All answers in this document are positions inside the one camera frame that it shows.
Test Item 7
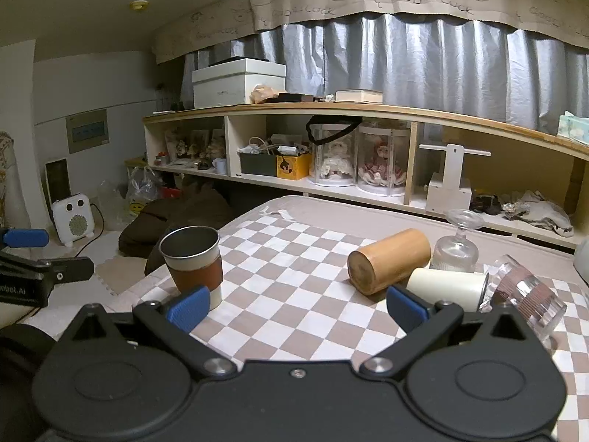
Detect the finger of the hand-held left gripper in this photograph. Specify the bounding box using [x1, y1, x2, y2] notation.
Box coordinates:
[0, 228, 50, 250]
[0, 250, 95, 287]

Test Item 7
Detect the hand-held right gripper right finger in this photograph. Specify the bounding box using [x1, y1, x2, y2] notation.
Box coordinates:
[358, 284, 531, 381]

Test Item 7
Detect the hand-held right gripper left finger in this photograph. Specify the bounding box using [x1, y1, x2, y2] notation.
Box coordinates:
[69, 284, 237, 381]

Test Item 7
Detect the metal cup with brown sleeve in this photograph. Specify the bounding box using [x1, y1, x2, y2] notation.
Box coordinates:
[159, 225, 225, 311]

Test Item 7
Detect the white cup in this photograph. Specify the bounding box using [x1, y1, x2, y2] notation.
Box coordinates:
[406, 267, 491, 313]

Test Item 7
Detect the wooden cup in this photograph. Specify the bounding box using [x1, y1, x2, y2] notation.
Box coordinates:
[347, 228, 432, 296]

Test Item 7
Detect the clear faceted glass cup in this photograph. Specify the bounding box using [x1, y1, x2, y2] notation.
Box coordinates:
[479, 254, 568, 344]

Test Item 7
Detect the beige foam floor mat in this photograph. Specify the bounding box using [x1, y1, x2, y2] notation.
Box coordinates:
[93, 257, 149, 296]

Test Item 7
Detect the white space heater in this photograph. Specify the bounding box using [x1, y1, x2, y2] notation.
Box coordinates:
[51, 192, 96, 246]

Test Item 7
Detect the printed hanging cloth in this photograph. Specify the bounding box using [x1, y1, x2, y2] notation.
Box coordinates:
[0, 131, 31, 232]

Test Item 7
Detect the clear ribbed glass goblet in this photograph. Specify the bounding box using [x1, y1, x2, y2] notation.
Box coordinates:
[431, 208, 484, 274]

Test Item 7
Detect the brown cushion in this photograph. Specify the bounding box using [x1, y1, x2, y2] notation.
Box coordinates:
[118, 183, 242, 278]

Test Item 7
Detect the clear plastic bag with smiley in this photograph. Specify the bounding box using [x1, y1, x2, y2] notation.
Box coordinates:
[124, 165, 163, 215]

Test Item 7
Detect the checkered blanket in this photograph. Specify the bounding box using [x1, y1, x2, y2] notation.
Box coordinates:
[124, 194, 589, 442]

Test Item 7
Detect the white wooden stand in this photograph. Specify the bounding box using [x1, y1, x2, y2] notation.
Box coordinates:
[418, 143, 493, 215]

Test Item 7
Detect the red-dressed doll in clear case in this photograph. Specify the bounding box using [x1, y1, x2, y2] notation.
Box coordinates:
[356, 122, 410, 197]

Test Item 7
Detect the dark green box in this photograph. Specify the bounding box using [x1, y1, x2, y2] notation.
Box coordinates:
[238, 150, 279, 178]

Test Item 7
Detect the white-dressed doll in clear case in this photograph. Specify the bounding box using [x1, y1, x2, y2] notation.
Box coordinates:
[308, 122, 361, 189]

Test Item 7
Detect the grey cloth bag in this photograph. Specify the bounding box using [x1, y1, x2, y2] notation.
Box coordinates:
[503, 190, 575, 238]

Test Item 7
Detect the yellow box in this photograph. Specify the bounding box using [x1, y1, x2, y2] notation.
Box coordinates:
[275, 152, 313, 182]

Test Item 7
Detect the white rounded object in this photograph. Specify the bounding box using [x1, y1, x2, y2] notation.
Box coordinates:
[572, 234, 589, 287]

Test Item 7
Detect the long wooden shelf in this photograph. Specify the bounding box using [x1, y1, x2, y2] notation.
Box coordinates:
[142, 101, 589, 250]

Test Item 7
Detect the thick book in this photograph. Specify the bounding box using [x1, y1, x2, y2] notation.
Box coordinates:
[334, 89, 384, 104]

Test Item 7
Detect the large white box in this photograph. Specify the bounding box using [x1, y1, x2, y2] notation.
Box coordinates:
[191, 58, 287, 109]

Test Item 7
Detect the crumpled brown paper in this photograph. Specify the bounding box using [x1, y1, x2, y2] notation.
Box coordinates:
[249, 84, 283, 105]

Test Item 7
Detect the grey curtain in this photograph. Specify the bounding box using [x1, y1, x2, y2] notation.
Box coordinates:
[181, 11, 589, 149]

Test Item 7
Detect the teal tissue box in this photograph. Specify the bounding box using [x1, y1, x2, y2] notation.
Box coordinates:
[557, 111, 589, 144]

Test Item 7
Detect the flat black box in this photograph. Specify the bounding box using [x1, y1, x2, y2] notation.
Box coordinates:
[208, 56, 273, 68]

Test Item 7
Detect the black power cable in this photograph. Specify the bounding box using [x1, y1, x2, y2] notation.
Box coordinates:
[74, 201, 107, 259]

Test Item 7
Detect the wall panel box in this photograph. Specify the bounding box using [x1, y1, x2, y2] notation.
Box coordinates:
[65, 109, 110, 154]

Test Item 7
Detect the black bag strap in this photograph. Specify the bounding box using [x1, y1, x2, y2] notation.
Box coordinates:
[306, 113, 364, 146]

